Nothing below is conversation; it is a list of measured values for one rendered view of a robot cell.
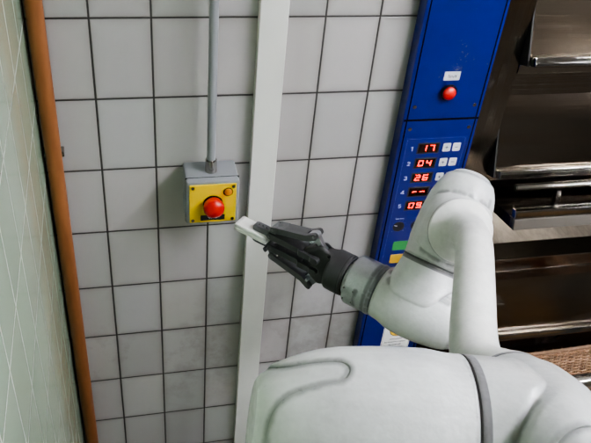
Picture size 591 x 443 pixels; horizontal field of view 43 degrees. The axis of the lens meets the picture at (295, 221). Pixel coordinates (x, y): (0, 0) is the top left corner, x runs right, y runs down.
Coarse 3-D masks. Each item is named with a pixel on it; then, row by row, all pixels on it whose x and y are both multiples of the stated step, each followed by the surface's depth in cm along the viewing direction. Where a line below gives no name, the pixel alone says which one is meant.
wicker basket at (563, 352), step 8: (536, 352) 202; (544, 352) 203; (552, 352) 203; (560, 352) 205; (568, 352) 205; (552, 360) 205; (560, 360) 206; (576, 360) 207; (584, 360) 208; (568, 368) 208; (584, 368) 209
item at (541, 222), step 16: (560, 176) 174; (576, 176) 175; (496, 192) 164; (512, 192) 164; (528, 192) 165; (544, 192) 165; (576, 192) 166; (496, 208) 159; (512, 208) 157; (512, 224) 153; (528, 224) 154; (544, 224) 154; (560, 224) 155; (576, 224) 156
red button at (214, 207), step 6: (210, 198) 140; (216, 198) 141; (204, 204) 140; (210, 204) 139; (216, 204) 139; (222, 204) 140; (204, 210) 140; (210, 210) 140; (216, 210) 140; (222, 210) 140; (210, 216) 141; (216, 216) 141
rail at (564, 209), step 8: (520, 208) 152; (528, 208) 153; (536, 208) 153; (544, 208) 153; (552, 208) 153; (560, 208) 154; (568, 208) 154; (576, 208) 155; (584, 208) 155; (520, 216) 152; (528, 216) 153; (536, 216) 153; (544, 216) 154
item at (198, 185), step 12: (192, 168) 142; (204, 168) 142; (216, 168) 142; (228, 168) 143; (192, 180) 139; (204, 180) 139; (216, 180) 140; (228, 180) 140; (192, 192) 139; (204, 192) 140; (216, 192) 141; (192, 204) 141; (228, 204) 143; (192, 216) 143; (204, 216) 143; (228, 216) 145
